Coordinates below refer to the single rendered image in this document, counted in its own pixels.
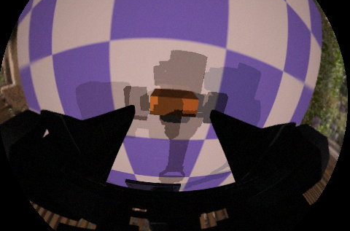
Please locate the orange block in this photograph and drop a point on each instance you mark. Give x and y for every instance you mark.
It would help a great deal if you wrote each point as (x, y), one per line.
(174, 103)

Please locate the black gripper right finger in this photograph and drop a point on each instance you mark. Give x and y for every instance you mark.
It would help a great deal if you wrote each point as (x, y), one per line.
(244, 144)

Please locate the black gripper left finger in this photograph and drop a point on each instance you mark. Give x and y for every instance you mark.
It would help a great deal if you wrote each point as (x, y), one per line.
(97, 140)

